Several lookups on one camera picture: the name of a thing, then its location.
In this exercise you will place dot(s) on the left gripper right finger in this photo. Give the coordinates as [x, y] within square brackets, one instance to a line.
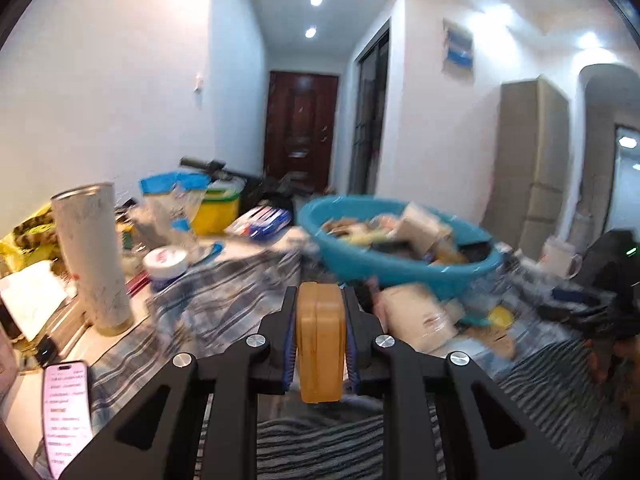
[443, 417]

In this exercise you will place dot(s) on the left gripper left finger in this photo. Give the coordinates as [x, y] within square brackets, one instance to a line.
[197, 418]

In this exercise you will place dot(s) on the orange-yellow plastic case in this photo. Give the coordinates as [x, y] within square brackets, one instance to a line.
[320, 342]

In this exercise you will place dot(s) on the smartphone with lit screen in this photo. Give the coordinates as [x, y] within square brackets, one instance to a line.
[66, 418]

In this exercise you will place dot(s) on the tan round vented disc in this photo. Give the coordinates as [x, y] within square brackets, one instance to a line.
[497, 340]

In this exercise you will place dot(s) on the striped grey cloth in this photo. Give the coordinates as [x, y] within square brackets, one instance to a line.
[345, 439]

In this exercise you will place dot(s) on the yellow round plastic lid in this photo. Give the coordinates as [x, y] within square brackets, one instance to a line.
[501, 317]

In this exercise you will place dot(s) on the blue plaid cloth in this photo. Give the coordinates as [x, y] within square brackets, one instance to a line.
[218, 303]

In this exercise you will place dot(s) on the beige paper pouch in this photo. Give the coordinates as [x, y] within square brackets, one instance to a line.
[412, 314]

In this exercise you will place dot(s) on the white jar blue base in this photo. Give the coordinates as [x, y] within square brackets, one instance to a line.
[165, 265]

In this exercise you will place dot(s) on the yellow snack bag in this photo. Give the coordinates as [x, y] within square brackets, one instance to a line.
[33, 240]

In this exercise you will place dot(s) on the white marbled tumbler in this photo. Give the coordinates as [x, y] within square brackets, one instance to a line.
[86, 228]

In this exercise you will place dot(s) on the blue white snack bag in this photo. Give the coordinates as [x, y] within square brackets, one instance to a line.
[174, 199]

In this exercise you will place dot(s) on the yellow box green lid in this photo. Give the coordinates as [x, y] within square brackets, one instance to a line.
[219, 207]

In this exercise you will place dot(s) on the beige tall cabinet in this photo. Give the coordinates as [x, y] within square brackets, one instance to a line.
[530, 168]

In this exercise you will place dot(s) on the dark wooden door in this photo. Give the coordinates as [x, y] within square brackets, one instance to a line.
[299, 127]

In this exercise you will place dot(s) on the bicycle with black handlebar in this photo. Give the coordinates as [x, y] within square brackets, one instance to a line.
[256, 191]

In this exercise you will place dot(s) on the white wall switch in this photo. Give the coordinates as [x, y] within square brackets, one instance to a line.
[199, 83]

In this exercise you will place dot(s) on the wall electrical panel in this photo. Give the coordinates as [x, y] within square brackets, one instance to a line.
[458, 47]

